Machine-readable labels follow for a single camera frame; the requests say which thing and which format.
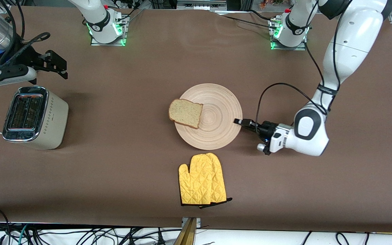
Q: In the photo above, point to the yellow quilted oven mitt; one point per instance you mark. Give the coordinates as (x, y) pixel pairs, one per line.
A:
(220, 183)
(196, 183)

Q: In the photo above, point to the cream and chrome toaster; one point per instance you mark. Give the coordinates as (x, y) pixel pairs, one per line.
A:
(46, 119)

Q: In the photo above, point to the gold camera pole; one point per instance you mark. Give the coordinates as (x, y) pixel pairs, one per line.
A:
(187, 234)

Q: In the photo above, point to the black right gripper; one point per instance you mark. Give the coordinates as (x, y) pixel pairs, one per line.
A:
(29, 56)

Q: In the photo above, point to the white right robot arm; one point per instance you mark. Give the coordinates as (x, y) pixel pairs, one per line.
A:
(95, 13)

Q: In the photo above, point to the slice of bread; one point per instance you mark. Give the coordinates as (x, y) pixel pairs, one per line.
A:
(185, 113)

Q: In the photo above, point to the small metal pole bracket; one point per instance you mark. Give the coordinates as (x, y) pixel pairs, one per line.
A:
(198, 222)

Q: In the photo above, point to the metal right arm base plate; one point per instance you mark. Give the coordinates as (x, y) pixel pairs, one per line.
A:
(124, 30)

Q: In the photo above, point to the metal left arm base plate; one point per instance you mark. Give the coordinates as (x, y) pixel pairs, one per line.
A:
(289, 48)

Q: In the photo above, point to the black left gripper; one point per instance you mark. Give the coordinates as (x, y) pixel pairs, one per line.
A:
(267, 129)

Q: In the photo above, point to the orange background object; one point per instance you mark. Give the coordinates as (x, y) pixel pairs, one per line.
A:
(267, 4)

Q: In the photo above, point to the round wooden plate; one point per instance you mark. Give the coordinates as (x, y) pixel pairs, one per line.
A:
(216, 129)

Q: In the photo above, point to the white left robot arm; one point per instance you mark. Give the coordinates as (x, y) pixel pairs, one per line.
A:
(352, 41)

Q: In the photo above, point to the silver equipment box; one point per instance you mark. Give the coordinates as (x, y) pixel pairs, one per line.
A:
(201, 5)

